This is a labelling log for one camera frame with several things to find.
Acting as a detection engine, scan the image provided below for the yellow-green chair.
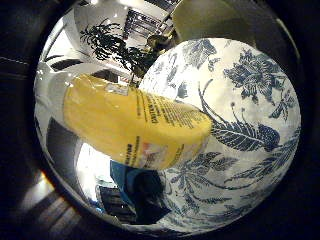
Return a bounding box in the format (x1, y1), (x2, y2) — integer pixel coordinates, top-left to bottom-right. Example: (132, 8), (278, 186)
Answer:
(170, 0), (236, 43)

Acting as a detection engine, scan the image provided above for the blue floral tablecloth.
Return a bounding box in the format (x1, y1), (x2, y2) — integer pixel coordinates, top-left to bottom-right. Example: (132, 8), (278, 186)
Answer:
(138, 37), (303, 233)

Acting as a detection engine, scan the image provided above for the yellow spray bottle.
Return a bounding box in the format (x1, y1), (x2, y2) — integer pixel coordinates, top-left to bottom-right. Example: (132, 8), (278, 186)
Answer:
(62, 73), (214, 171)

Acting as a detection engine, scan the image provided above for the green leafy plant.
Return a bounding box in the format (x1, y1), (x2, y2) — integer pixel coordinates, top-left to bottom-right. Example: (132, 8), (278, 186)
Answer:
(79, 18), (158, 79)

